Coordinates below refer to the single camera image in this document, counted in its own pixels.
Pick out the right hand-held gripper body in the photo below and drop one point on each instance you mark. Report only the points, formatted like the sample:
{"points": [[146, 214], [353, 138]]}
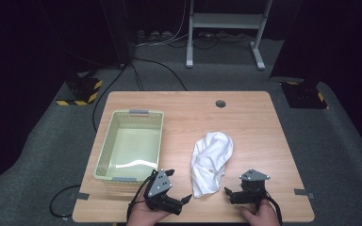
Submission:
{"points": [[252, 188]]}

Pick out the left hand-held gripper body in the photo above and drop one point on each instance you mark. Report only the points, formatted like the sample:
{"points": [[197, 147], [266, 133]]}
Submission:
{"points": [[160, 193]]}

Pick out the white cloth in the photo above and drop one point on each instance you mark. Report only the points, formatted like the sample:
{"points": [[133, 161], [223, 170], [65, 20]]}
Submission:
{"points": [[210, 160]]}

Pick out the light green plastic basket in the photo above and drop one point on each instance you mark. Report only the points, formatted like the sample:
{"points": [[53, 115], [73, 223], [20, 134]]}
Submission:
{"points": [[132, 147]]}

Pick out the person's left hand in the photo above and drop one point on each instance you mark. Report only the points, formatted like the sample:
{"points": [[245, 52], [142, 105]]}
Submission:
{"points": [[143, 216]]}

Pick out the person's right hand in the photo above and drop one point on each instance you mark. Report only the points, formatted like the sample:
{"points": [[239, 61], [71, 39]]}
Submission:
{"points": [[260, 216]]}

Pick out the grey tape strip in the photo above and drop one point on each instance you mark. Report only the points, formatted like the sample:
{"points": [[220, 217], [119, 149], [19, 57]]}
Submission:
{"points": [[80, 196], [303, 192]]}

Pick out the yellow black striped base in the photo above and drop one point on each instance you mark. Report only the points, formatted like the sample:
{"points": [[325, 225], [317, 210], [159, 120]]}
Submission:
{"points": [[85, 89], [304, 95]]}

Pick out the power strip with plugs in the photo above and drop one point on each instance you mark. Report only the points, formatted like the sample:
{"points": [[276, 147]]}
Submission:
{"points": [[154, 35]]}

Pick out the black stand pole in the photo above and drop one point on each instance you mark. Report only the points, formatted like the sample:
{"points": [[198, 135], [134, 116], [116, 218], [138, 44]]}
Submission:
{"points": [[118, 31]]}

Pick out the white metal stand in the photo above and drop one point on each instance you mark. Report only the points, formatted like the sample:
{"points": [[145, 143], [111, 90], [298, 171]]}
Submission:
{"points": [[226, 20]]}

